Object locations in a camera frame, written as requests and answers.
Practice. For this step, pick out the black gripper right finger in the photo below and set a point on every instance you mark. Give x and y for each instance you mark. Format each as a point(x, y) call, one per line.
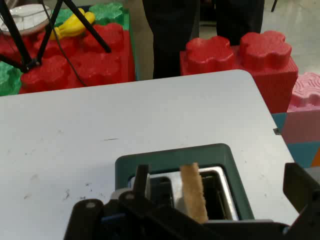
point(305, 190)

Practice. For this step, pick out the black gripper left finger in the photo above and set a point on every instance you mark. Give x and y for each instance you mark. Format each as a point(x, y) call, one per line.
point(87, 220)

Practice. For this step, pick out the dark green two-slot toaster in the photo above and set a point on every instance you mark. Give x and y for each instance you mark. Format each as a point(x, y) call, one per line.
point(175, 156)

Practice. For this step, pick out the orange foam block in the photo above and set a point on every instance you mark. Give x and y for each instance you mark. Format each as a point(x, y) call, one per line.
point(316, 158)

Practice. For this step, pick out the small metal clip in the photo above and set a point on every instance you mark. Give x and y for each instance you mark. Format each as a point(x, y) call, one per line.
point(277, 131)

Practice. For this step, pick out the pink foam block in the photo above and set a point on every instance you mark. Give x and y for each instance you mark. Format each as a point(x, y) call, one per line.
point(305, 120)

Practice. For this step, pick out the slice of toast bread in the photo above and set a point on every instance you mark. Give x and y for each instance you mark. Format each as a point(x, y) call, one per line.
point(192, 190)

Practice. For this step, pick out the red two-stud foam block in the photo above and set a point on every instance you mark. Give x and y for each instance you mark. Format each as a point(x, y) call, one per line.
point(275, 82)

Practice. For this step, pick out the large red foam block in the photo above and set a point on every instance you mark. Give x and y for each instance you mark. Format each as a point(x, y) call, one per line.
point(100, 67)

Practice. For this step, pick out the black chair leg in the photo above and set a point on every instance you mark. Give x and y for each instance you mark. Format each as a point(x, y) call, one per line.
point(274, 5)

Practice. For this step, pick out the yellow toy banana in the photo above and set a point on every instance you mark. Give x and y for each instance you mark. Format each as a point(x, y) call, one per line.
point(72, 25)

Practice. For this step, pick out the person in black trousers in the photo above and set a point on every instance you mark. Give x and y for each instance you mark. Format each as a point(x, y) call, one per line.
point(172, 37)

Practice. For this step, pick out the white bowl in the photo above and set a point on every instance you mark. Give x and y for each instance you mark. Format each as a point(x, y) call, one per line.
point(27, 17)

